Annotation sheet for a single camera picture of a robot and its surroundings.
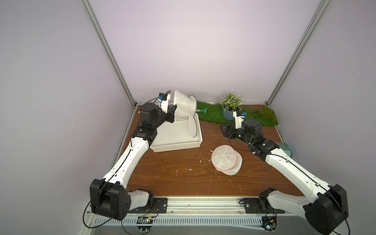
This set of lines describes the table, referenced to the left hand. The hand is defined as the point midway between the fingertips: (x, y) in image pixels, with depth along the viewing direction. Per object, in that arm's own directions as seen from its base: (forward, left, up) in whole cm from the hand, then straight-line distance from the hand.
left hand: (177, 105), depth 75 cm
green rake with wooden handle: (+23, -17, -29) cm, 40 cm away
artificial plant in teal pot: (+18, -34, -15) cm, 42 cm away
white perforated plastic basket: (+2, +5, -34) cm, 34 cm away
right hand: (-6, -26, -8) cm, 27 cm away
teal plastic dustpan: (-8, -69, -32) cm, 77 cm away
